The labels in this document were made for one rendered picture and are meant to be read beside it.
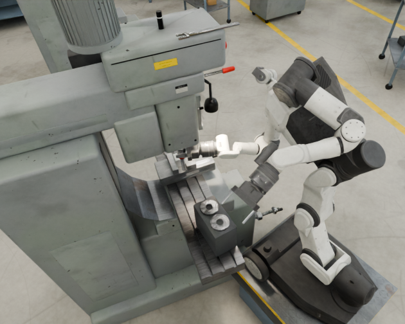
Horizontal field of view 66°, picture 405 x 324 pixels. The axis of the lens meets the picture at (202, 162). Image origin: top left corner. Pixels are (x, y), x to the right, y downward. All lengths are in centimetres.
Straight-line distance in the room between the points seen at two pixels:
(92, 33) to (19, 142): 51
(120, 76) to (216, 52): 38
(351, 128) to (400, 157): 260
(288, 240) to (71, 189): 134
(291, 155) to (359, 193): 218
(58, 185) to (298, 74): 102
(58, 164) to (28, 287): 182
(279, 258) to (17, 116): 159
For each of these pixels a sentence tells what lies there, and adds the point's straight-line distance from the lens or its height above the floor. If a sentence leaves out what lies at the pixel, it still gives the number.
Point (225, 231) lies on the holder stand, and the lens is 149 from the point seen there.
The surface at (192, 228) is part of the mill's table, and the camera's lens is 174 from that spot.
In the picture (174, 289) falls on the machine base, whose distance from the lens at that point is 239.
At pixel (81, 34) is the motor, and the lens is 119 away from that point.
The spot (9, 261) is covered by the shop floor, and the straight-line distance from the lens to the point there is 323.
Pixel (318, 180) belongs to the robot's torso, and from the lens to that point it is 145.
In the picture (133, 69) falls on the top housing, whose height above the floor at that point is 182.
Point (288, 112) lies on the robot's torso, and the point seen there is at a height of 161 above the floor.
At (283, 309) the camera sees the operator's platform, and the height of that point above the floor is 40.
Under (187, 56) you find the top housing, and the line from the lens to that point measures 125.
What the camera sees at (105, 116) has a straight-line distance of 132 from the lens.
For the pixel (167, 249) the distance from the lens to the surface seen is 212.
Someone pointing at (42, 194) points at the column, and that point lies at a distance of 142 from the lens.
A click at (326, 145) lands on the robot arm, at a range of 117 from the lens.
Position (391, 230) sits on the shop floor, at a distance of 312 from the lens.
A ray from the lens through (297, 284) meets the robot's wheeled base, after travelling 202.
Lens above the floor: 240
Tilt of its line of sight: 47 degrees down
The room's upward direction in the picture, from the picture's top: 5 degrees counter-clockwise
